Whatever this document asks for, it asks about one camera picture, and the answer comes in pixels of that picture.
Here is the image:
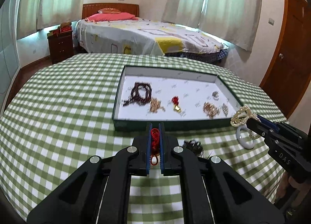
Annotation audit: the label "white pearl necklace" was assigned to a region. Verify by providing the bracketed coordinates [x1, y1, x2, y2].
[230, 105, 261, 140]

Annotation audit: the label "white curtain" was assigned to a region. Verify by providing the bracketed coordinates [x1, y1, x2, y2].
[17, 0, 83, 40]
[162, 0, 262, 51]

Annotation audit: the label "red cord gold lock pendant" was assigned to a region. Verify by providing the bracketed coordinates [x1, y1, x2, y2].
[151, 128, 160, 166]

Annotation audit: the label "small gold chain bracelet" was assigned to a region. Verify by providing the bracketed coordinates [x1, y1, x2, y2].
[148, 98, 166, 114]

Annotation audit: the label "bed with patterned cover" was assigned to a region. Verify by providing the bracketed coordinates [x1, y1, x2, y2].
[75, 18, 229, 63]

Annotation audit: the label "right white curtain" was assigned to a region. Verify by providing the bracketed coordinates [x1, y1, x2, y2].
[162, 0, 262, 51]

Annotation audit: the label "dark red bead necklace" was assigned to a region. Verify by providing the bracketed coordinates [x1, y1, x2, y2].
[122, 81, 154, 107]

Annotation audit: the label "dark green jewelry tray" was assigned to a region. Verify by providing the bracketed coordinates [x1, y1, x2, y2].
[112, 66, 242, 132]

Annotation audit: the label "rose gold crystal bracelet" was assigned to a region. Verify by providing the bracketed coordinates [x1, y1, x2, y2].
[202, 101, 221, 119]

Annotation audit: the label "dark wooden nightstand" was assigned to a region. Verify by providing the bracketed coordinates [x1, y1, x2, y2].
[47, 31, 74, 64]

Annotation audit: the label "glass wardrobe door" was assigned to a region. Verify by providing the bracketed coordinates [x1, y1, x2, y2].
[1, 0, 19, 113]

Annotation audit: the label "red tassel gold charm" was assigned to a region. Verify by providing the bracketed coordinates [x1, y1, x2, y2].
[171, 96, 182, 113]

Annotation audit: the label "black cord necklace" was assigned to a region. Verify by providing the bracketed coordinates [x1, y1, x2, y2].
[182, 139, 214, 159]

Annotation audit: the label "pale jade bangle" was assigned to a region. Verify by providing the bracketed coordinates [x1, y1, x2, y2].
[236, 125, 255, 150]

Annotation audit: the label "green white checkered tablecloth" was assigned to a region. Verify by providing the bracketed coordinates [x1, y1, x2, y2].
[1, 54, 286, 223]

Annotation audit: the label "wooden headboard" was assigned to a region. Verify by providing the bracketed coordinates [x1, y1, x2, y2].
[82, 3, 140, 19]

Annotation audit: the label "brown wooden door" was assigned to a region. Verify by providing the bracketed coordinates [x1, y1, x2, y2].
[260, 0, 310, 118]

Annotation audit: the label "orange patterned pillow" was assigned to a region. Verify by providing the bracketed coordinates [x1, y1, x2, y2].
[98, 8, 121, 14]

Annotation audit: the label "right hand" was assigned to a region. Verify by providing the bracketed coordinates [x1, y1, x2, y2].
[274, 171, 310, 218]

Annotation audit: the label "red boxes on nightstand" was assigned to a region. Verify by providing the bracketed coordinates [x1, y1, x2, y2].
[47, 22, 72, 37]

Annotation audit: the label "pink pillow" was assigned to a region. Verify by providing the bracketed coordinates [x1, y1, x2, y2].
[84, 12, 138, 22]

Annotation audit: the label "left white curtain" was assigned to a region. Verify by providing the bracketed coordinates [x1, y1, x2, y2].
[17, 0, 83, 40]

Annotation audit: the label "silver crystal brooch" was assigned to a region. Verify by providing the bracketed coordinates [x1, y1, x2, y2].
[222, 103, 229, 116]

